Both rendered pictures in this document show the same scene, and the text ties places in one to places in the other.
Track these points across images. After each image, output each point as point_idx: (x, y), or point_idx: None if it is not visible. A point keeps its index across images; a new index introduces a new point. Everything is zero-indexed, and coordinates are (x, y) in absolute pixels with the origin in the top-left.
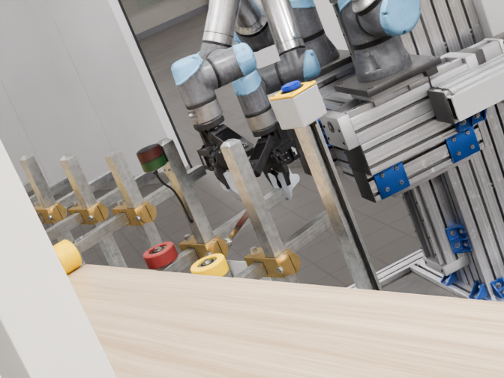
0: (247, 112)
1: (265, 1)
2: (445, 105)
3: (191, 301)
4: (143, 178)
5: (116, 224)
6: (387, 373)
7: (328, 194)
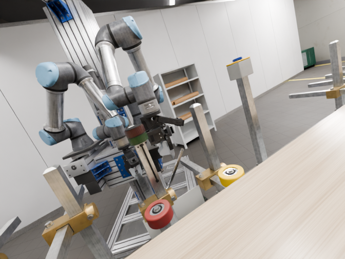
0: (120, 135)
1: (98, 96)
2: (168, 129)
3: (299, 169)
4: (12, 225)
5: (68, 237)
6: None
7: (254, 109)
